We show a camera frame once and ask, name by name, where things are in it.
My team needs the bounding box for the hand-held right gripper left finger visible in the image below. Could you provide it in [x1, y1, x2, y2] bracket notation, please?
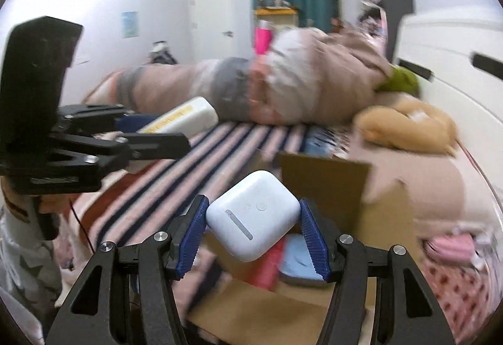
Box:
[45, 194, 210, 345]

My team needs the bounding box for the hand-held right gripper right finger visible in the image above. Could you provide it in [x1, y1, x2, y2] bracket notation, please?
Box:
[299, 198, 456, 345]

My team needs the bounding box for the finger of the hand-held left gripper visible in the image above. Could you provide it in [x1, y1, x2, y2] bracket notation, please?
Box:
[58, 103, 160, 133]
[49, 132, 192, 173]

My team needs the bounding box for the white bottle with yellow label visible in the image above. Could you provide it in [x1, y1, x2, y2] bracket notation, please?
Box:
[137, 96, 219, 137]

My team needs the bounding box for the cardboard box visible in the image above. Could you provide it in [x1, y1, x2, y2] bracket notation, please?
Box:
[186, 152, 422, 345]

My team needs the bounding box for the white earbuds case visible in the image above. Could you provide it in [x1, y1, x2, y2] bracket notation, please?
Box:
[205, 170, 301, 263]

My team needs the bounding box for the light blue round item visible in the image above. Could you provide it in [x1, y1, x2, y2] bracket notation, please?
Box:
[277, 234, 334, 287]

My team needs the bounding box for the striped blanket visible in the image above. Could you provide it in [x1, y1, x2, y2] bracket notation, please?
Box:
[59, 121, 354, 291]

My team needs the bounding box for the red ribbed item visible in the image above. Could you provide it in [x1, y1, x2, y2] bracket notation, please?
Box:
[251, 239, 286, 293]

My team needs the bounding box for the dark bag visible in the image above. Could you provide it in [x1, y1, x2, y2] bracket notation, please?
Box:
[151, 41, 178, 65]

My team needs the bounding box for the beige blanket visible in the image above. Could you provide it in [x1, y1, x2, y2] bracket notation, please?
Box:
[349, 146, 474, 245]

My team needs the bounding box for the white door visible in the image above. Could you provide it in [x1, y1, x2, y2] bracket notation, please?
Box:
[189, 0, 237, 63]

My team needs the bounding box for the pink folded cloth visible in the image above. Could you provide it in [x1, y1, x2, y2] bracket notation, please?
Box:
[426, 233, 477, 266]

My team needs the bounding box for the tan plush toy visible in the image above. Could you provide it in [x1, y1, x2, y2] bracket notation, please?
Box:
[354, 97, 459, 155]

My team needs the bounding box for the pink bottle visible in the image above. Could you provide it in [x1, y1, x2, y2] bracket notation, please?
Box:
[254, 19, 274, 55]

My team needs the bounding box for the pink dotted sheet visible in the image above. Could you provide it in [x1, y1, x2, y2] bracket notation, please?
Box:
[422, 256, 496, 345]

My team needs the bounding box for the pink and grey rolled blanket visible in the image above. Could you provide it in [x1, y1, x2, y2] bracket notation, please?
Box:
[84, 27, 394, 126]

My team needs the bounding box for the star print clothing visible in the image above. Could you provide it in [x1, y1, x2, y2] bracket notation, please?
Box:
[0, 192, 64, 334]

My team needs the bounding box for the yellow wooden shelf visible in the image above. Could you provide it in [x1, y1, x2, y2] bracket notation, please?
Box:
[253, 7, 300, 32]

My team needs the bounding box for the green plush toy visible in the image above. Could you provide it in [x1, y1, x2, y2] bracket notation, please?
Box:
[376, 66, 421, 96]

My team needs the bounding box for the white wardrobe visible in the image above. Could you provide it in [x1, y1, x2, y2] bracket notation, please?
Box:
[392, 13, 503, 176]

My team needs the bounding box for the light blue wall poster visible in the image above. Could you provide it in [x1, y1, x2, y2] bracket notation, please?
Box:
[121, 11, 139, 38]

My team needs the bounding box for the black cable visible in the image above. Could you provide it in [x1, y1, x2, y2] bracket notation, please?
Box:
[68, 199, 97, 253]

